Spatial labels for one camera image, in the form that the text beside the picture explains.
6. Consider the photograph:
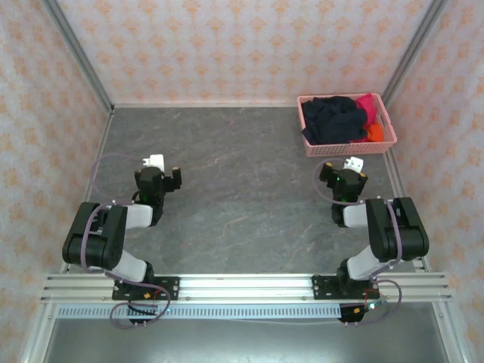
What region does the navy blue t-shirt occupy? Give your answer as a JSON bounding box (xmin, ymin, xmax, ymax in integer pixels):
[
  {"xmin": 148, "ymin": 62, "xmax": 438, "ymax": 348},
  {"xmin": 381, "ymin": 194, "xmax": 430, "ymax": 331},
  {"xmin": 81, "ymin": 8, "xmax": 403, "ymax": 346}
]
[{"xmin": 300, "ymin": 95, "xmax": 369, "ymax": 146}]

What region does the pink plastic basket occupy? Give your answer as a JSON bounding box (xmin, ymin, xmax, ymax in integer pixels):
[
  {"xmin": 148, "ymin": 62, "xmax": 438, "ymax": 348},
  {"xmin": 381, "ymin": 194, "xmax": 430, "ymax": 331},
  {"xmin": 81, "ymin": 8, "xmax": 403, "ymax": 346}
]
[{"xmin": 296, "ymin": 93, "xmax": 399, "ymax": 158}]

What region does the orange t-shirt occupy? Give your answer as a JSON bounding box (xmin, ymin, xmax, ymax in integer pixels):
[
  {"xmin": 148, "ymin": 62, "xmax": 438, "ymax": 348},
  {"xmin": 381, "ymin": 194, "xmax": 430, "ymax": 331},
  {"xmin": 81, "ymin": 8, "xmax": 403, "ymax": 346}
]
[{"xmin": 364, "ymin": 123, "xmax": 385, "ymax": 142}]

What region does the magenta t-shirt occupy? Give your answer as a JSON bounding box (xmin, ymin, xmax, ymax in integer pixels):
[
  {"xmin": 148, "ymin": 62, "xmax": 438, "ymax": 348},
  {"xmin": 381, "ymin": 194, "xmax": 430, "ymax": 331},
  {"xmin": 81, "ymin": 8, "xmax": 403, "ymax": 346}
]
[{"xmin": 354, "ymin": 93, "xmax": 380, "ymax": 143}]

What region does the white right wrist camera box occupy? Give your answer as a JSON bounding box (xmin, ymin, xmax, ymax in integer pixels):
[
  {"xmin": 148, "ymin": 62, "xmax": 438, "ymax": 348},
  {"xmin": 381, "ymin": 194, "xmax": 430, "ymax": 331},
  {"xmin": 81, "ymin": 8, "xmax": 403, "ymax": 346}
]
[{"xmin": 342, "ymin": 156, "xmax": 365, "ymax": 172}]

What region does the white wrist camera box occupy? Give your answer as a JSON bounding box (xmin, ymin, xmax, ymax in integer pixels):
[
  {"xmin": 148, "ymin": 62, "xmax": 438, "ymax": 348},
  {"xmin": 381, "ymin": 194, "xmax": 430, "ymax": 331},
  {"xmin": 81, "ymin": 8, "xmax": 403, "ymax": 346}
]
[
  {"xmin": 142, "ymin": 153, "xmax": 166, "ymax": 172},
  {"xmin": 342, "ymin": 156, "xmax": 365, "ymax": 172}
]

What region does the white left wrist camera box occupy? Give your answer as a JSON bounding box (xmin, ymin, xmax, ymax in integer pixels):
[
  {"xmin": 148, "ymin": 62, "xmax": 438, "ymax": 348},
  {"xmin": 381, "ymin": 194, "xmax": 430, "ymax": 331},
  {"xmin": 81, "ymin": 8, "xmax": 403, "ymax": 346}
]
[{"xmin": 142, "ymin": 153, "xmax": 166, "ymax": 172}]

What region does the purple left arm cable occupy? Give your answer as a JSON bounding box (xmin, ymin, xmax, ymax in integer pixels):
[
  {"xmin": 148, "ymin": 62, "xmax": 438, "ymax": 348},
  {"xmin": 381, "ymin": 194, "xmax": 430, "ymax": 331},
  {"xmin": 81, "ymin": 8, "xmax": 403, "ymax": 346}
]
[{"xmin": 80, "ymin": 153, "xmax": 172, "ymax": 330}]

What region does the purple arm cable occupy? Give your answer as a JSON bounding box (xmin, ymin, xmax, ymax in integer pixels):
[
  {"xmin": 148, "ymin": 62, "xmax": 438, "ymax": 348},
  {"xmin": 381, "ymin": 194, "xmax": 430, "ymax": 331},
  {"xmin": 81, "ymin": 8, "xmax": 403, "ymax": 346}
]
[
  {"xmin": 80, "ymin": 153, "xmax": 172, "ymax": 330},
  {"xmin": 313, "ymin": 160, "xmax": 404, "ymax": 327}
]

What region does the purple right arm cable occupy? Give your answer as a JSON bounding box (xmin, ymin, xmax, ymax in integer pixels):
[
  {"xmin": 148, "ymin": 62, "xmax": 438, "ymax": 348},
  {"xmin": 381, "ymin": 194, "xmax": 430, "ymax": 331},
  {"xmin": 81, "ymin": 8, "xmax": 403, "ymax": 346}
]
[{"xmin": 313, "ymin": 160, "xmax": 404, "ymax": 327}]

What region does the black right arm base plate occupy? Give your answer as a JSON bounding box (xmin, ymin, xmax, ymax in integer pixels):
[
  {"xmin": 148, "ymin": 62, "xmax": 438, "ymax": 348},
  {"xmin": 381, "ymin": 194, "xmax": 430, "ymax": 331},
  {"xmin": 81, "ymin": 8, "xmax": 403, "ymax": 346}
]
[{"xmin": 311, "ymin": 275, "xmax": 380, "ymax": 302}]

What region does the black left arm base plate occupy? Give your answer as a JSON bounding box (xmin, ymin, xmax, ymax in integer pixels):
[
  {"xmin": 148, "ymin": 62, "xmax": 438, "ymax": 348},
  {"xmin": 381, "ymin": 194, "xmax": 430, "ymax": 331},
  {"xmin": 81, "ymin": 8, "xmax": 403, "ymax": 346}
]
[{"xmin": 111, "ymin": 276, "xmax": 181, "ymax": 302}]

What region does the black right electronics bracket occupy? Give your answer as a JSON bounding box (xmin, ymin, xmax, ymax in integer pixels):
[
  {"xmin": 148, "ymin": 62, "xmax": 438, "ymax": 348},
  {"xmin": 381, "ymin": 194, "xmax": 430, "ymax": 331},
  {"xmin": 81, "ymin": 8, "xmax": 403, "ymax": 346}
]
[{"xmin": 337, "ymin": 301, "xmax": 381, "ymax": 327}]

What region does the aluminium mounting rail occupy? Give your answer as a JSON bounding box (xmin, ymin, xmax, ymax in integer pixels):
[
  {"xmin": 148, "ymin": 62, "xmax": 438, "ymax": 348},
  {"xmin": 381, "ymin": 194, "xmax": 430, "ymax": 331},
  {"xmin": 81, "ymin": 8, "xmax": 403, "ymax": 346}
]
[{"xmin": 39, "ymin": 271, "xmax": 453, "ymax": 304}]

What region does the aluminium frame post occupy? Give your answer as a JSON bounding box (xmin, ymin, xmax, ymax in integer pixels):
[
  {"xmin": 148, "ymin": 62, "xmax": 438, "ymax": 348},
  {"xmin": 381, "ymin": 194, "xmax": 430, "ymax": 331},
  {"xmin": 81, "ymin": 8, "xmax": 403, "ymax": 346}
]
[
  {"xmin": 380, "ymin": 0, "xmax": 450, "ymax": 110},
  {"xmin": 40, "ymin": 0, "xmax": 115, "ymax": 111}
]

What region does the grey slotted cable duct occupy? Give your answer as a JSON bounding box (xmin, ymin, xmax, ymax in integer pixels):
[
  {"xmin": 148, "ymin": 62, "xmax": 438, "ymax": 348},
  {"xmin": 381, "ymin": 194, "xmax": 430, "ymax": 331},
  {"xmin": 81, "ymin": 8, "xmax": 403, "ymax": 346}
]
[{"xmin": 56, "ymin": 303, "xmax": 343, "ymax": 321}]

